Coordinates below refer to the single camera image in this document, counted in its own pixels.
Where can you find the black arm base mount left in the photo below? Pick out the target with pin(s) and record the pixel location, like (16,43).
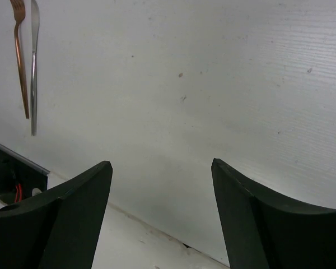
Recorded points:
(20,178)

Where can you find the copper fork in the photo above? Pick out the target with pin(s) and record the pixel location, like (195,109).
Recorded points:
(19,13)

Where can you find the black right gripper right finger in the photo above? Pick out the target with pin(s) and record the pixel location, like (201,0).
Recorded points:
(266,229)

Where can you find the silver knife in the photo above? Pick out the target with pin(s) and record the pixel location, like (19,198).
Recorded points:
(35,23)

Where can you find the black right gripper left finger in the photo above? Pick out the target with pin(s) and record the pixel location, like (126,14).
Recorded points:
(58,228)

